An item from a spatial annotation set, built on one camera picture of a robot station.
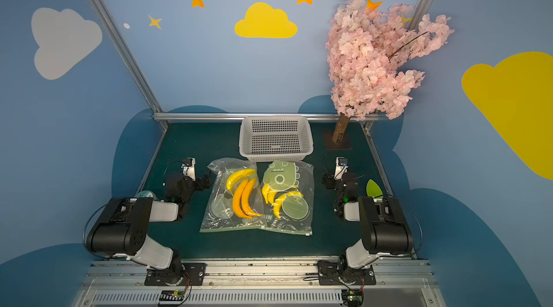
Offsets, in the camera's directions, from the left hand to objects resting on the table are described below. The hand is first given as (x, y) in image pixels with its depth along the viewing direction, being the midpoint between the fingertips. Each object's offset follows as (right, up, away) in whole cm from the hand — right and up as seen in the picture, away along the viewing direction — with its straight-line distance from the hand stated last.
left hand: (199, 168), depth 94 cm
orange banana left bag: (+18, -13, -5) cm, 23 cm away
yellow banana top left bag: (+18, -3, -1) cm, 18 cm away
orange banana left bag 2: (+21, -13, -4) cm, 25 cm away
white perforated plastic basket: (+34, +14, +21) cm, 42 cm away
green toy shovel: (+79, -10, +2) cm, 80 cm away
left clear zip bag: (+11, -18, -8) cm, 23 cm away
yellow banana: (+35, -15, -4) cm, 39 cm away
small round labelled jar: (-18, -10, -8) cm, 22 cm away
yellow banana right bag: (+31, -11, -1) cm, 33 cm away
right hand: (+62, +1, 0) cm, 62 cm away
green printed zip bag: (+43, -19, -6) cm, 48 cm away
